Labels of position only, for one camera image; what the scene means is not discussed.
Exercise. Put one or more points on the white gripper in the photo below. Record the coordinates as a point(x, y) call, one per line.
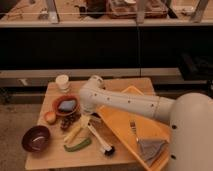
point(85, 118)

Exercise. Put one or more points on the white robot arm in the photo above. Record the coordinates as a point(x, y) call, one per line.
point(190, 118)

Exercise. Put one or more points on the orange bowl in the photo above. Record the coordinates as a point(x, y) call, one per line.
point(60, 99)

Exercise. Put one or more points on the purple bowl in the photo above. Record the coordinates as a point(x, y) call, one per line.
point(36, 139)

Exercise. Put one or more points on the yellow corn toy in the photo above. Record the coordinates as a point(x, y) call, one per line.
point(71, 135)

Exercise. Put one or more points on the dark grapes toy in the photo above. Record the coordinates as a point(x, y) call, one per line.
point(68, 121)

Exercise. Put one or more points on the blue sponge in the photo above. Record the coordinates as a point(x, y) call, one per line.
point(67, 106)

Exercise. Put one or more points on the green pepper toy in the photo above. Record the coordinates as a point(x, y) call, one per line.
point(79, 146)

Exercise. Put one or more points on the wooden table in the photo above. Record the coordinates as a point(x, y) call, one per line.
point(55, 157)

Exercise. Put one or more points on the orange fruit toy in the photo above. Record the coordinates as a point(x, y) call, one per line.
point(50, 117)

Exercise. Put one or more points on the white dish brush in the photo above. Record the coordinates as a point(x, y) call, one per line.
point(106, 149)

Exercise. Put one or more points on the white cup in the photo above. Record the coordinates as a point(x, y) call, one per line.
point(62, 82)

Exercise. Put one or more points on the orange plastic bin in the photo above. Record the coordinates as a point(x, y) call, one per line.
point(118, 122)

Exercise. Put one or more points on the gray cloth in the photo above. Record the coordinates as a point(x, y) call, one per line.
point(151, 149)

